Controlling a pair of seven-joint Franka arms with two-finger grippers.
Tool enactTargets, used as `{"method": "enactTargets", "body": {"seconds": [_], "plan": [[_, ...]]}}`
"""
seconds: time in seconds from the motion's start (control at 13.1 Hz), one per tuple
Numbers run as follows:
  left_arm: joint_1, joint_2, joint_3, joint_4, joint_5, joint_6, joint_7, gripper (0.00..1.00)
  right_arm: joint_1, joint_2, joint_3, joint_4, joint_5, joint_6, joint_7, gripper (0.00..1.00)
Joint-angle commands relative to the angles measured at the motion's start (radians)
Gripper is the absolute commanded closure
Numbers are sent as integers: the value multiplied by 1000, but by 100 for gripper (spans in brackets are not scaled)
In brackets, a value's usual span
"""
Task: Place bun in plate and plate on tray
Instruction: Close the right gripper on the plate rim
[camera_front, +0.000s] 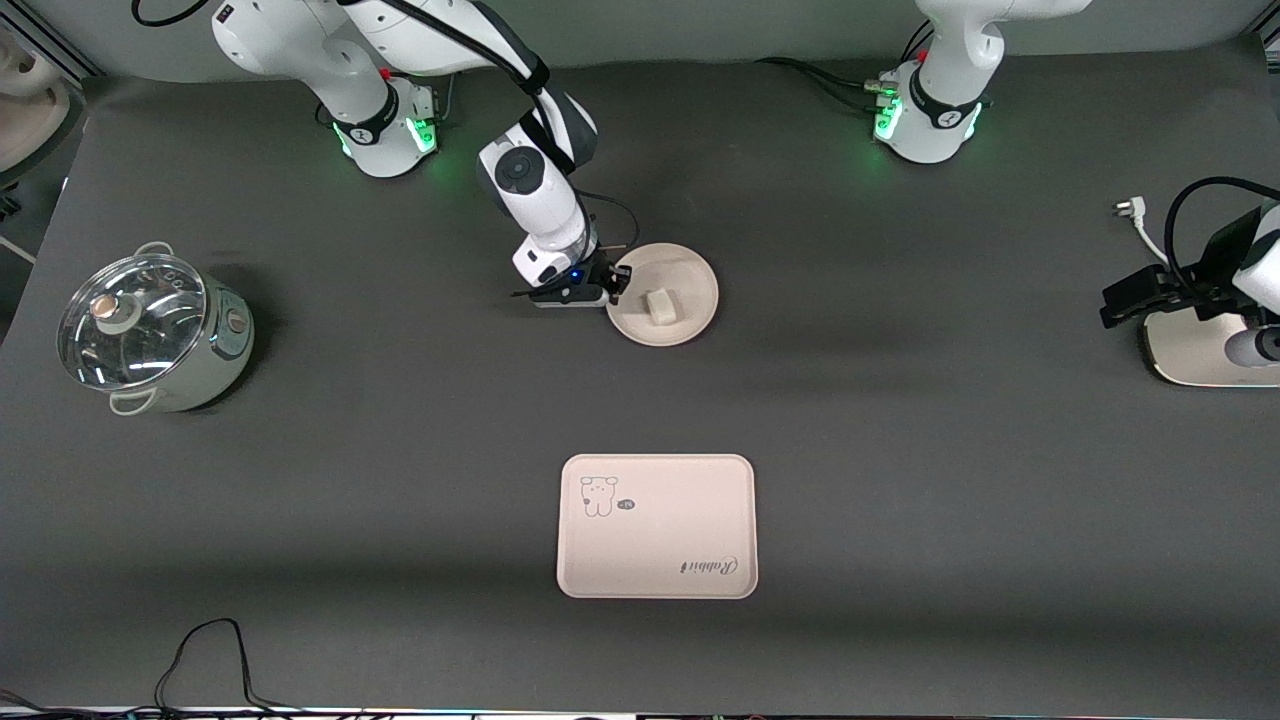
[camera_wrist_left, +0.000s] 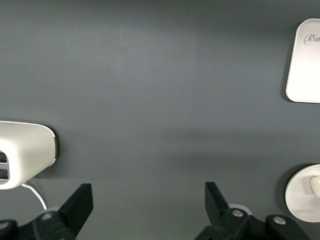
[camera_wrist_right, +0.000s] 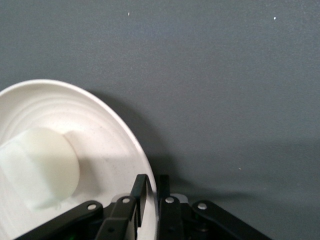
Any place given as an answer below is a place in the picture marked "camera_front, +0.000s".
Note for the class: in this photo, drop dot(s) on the beige round object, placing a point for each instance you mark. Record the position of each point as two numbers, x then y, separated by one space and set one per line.
30 120

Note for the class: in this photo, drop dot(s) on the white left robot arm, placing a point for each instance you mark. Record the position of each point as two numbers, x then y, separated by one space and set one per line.
930 145

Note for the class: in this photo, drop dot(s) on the round beige plate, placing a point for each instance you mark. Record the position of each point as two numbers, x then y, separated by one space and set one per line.
690 280

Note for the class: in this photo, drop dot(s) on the cream white toaster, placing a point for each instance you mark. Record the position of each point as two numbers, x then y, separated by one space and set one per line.
1190 355

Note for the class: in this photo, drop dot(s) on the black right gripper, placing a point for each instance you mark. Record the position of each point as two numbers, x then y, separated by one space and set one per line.
601 268

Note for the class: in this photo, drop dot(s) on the pale green electric pot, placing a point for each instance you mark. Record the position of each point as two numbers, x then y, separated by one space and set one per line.
225 340

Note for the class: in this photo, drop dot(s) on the white steamed bun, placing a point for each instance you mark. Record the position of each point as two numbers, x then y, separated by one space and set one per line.
662 306

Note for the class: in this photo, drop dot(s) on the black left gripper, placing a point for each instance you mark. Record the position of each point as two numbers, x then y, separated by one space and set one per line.
1192 272

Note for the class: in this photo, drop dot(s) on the beige rectangular rabbit-print tray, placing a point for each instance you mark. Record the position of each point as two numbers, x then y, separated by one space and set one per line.
657 540

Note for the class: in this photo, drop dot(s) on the glass pot lid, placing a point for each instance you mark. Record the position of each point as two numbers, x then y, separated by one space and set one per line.
140 350

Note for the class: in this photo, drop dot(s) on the aluminium frame rail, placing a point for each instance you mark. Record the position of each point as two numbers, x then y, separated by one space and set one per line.
1270 38
70 52

